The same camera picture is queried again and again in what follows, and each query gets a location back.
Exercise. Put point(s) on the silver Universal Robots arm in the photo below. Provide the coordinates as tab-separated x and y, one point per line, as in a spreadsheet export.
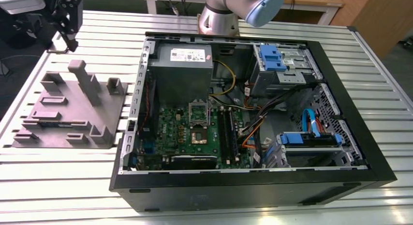
216	19

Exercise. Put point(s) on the CPU socket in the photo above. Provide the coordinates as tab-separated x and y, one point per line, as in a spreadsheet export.
199	137

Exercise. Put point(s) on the grey parts rack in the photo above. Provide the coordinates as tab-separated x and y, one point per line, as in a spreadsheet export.
77	109

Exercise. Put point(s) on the grey power supply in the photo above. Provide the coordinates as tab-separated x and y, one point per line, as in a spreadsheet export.
180	82

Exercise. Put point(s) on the dark RAM stick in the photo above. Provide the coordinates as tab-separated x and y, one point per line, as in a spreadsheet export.
55	124

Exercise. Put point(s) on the green motherboard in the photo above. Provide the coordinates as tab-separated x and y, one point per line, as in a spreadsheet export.
168	128

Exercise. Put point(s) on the blue plastic drive latch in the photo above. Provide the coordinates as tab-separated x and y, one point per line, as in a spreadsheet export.
272	58

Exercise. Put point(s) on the black RAM slot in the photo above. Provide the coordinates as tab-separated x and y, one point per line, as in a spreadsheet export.
233	135
223	135

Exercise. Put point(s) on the black graphics card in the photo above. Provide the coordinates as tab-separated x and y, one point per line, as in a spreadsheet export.
193	160

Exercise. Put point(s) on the metal drive cage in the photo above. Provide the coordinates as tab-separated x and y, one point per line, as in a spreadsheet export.
291	79

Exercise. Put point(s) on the wooden desk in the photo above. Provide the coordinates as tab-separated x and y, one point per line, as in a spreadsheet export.
322	3

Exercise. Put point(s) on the pale blue disk carrier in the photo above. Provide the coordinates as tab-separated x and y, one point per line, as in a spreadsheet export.
271	158

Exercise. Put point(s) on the black PC case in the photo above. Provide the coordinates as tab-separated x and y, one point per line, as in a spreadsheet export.
245	186

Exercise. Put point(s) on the metal disk bay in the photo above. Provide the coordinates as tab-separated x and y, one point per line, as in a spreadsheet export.
309	150

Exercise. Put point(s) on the wooden cabinet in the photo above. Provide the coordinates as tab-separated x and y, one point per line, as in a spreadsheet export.
380	21

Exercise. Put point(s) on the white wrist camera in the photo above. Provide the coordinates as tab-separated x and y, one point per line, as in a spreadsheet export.
23	4

